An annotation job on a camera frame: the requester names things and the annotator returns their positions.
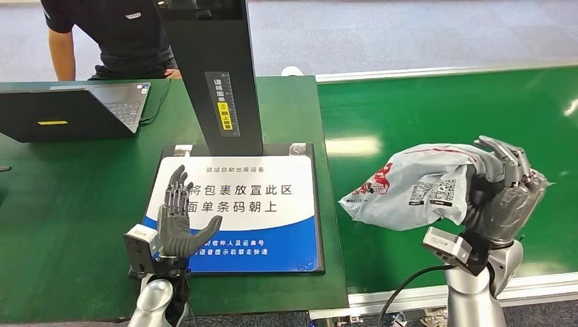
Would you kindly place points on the yellow sticker on laptop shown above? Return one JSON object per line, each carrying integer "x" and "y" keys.
{"x": 52, "y": 122}

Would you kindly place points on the person's right forearm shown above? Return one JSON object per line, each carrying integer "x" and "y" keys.
{"x": 63, "y": 58}

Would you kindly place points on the yellow label on column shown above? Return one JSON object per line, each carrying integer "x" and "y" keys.
{"x": 225, "y": 116}

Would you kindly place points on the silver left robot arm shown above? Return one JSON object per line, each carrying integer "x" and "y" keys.
{"x": 151, "y": 302}

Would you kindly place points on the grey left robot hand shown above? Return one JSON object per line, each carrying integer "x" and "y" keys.
{"x": 174, "y": 230}

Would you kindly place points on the person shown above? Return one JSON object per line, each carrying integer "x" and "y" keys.
{"x": 122, "y": 31}

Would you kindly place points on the black laptop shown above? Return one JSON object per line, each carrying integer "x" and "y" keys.
{"x": 45, "y": 113}

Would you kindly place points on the scanner base with white-blue sign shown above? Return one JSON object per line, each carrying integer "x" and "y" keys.
{"x": 262, "y": 198}

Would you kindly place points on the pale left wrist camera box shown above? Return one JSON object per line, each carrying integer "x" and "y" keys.
{"x": 140, "y": 246}

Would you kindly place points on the thin aluminium conveyor rail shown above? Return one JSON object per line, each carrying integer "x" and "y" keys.
{"x": 451, "y": 70}

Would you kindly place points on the black scanner machine column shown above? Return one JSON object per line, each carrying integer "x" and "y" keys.
{"x": 205, "y": 45}

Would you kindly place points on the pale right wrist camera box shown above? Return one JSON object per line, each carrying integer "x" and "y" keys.
{"x": 447, "y": 246}

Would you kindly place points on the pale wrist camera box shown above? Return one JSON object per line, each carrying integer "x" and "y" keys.
{"x": 447, "y": 246}
{"x": 140, "y": 246}

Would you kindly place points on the grey red-printed plastic mailer package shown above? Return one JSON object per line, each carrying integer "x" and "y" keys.
{"x": 406, "y": 198}

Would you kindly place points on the person's left hand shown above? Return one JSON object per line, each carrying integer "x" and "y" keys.
{"x": 174, "y": 74}

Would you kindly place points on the small white rounded object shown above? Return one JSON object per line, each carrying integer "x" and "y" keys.
{"x": 291, "y": 71}

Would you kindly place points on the wide aluminium conveyor rail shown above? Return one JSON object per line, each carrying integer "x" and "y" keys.
{"x": 542, "y": 284}

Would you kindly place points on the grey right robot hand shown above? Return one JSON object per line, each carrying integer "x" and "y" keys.
{"x": 510, "y": 207}

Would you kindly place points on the green conveyor belt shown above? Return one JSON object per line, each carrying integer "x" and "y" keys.
{"x": 406, "y": 113}

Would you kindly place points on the green-topped table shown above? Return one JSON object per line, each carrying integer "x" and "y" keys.
{"x": 113, "y": 162}

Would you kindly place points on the silver tape piece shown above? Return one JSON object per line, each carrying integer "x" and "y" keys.
{"x": 298, "y": 149}
{"x": 183, "y": 150}

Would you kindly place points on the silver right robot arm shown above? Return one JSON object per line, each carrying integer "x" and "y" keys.
{"x": 474, "y": 293}

